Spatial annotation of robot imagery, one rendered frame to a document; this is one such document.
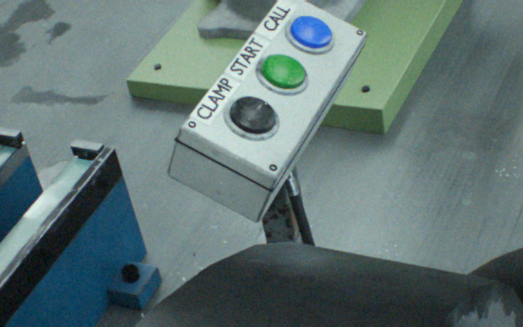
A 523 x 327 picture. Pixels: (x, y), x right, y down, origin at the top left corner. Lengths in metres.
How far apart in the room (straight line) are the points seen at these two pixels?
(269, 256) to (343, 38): 0.61
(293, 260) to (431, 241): 0.80
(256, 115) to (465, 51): 0.56
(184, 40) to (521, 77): 0.39
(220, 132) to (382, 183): 0.38
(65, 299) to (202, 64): 0.40
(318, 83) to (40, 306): 0.31
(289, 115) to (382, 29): 0.51
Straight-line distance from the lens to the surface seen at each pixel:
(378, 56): 1.14
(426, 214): 0.98
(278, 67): 0.70
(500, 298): 0.17
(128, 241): 0.96
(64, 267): 0.88
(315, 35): 0.74
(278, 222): 0.78
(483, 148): 1.05
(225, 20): 1.22
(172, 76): 1.18
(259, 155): 0.65
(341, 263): 0.15
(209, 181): 0.67
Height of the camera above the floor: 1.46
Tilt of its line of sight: 38 degrees down
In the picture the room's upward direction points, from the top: 12 degrees counter-clockwise
